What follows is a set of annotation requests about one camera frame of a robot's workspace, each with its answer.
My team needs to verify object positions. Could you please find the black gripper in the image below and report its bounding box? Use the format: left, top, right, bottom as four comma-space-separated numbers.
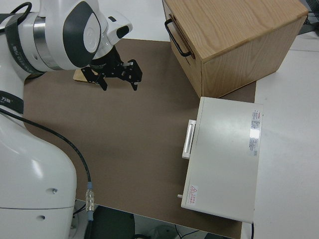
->
81, 48, 143, 92

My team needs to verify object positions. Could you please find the wooden mug rack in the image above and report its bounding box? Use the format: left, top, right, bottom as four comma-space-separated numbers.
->
73, 69, 97, 85

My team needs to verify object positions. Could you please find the brown table mat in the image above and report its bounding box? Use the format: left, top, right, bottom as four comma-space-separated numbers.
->
22, 38, 257, 239

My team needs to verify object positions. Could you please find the white toaster oven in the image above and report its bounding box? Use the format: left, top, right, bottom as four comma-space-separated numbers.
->
177, 96, 264, 223

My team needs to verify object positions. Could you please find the light wooden box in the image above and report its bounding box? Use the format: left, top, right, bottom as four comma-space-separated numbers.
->
161, 0, 309, 98

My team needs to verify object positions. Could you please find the black box handle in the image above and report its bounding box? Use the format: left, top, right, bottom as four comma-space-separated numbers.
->
164, 19, 192, 57

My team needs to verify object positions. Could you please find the black cable with metal connector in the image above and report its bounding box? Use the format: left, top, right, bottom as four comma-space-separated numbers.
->
0, 106, 95, 239

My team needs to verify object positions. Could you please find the white toaster oven handle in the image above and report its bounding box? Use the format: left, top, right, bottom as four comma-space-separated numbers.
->
181, 119, 197, 159

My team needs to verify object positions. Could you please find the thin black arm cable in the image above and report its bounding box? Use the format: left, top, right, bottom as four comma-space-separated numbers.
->
0, 4, 28, 32

